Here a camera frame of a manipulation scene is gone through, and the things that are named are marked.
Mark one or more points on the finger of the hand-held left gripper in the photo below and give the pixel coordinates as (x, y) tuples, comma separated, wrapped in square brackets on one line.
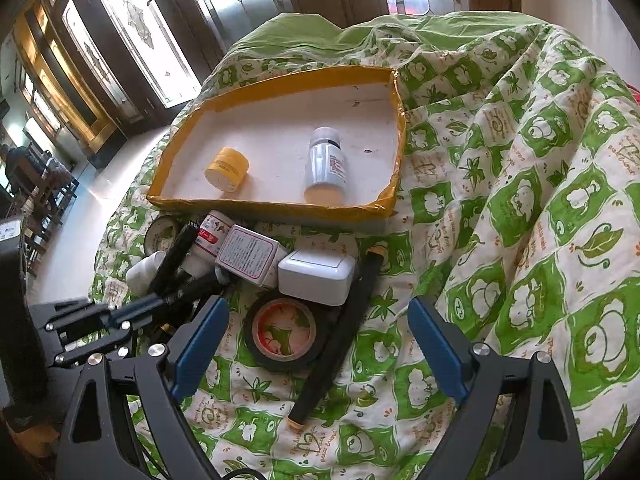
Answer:
[(150, 302), (80, 340)]

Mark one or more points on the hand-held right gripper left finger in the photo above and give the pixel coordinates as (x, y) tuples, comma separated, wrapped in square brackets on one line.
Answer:
[(200, 350)]

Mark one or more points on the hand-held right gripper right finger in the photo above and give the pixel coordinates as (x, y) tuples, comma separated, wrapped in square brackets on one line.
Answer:
[(435, 350)]

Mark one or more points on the small plain white bottle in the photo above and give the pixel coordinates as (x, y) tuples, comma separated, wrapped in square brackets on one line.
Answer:
[(142, 272)]

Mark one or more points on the black round marker pen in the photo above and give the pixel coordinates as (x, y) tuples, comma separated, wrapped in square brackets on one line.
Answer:
[(175, 257)]

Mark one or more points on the black tape roll red core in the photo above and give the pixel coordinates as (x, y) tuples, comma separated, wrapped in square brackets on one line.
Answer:
[(285, 364)]

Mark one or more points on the white bottle red label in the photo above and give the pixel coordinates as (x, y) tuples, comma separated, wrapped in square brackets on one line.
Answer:
[(212, 235)]

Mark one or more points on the black double-ended marker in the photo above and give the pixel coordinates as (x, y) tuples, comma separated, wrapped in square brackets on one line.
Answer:
[(340, 340)]

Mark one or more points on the white square printed box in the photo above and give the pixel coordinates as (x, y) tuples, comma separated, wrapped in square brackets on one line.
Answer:
[(247, 255)]

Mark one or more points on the white rectangular plastic box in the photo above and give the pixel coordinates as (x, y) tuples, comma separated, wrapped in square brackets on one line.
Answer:
[(315, 275)]

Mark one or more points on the yellow-edged white cardboard tray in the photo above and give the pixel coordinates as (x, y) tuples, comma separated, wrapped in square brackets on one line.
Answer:
[(280, 120)]

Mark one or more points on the grey tape roll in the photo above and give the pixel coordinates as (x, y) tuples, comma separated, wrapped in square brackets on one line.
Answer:
[(160, 230)]

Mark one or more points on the dark wooden chair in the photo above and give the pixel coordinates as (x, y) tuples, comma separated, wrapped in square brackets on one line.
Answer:
[(45, 185)]

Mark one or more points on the green and white printed blanket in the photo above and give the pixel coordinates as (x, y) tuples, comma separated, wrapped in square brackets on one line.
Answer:
[(500, 210)]

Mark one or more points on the small yellow jar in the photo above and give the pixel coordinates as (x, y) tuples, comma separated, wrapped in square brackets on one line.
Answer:
[(230, 165)]

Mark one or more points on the white medicine bottle grey cap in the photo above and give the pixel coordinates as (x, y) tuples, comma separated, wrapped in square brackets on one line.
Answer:
[(325, 170)]

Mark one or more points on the plain green sheet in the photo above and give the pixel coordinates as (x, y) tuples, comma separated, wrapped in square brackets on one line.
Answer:
[(300, 30)]

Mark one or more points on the yellow wooden frame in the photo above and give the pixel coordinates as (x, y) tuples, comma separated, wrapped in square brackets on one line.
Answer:
[(60, 75)]

